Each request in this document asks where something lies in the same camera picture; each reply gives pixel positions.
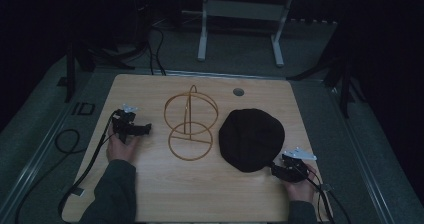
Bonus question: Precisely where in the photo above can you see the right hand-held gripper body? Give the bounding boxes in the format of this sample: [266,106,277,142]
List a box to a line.
[279,146,318,184]

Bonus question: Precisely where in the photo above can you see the black tripod stand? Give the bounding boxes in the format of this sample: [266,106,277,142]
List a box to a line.
[285,47,366,120]
[56,40,149,104]

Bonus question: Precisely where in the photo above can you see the black floor cable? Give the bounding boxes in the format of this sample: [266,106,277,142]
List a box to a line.
[14,128,82,224]

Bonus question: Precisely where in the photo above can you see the gold wire hat stand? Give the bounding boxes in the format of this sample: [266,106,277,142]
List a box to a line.
[163,84,220,162]

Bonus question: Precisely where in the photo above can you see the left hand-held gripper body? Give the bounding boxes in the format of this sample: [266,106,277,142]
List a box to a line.
[111,103,141,144]

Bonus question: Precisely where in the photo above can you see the white metal desk frame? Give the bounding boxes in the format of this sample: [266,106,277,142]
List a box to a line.
[196,0,296,68]

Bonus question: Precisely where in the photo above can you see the person's left hand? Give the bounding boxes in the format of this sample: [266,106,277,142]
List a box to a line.
[106,131,140,167]

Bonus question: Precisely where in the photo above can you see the black hanging cables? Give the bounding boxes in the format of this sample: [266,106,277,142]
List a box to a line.
[145,22,168,77]

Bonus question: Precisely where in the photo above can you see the black hat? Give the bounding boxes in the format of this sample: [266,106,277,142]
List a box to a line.
[218,108,286,174]

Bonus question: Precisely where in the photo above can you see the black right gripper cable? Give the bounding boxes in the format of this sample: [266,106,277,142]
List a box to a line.
[293,160,352,224]

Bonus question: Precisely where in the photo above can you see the person's right hand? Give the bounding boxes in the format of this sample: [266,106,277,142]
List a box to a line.
[283,163,318,204]

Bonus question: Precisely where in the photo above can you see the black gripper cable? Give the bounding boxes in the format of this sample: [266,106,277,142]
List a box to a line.
[293,160,352,224]
[57,111,118,219]

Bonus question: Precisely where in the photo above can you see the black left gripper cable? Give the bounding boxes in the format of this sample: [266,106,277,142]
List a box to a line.
[57,111,118,219]

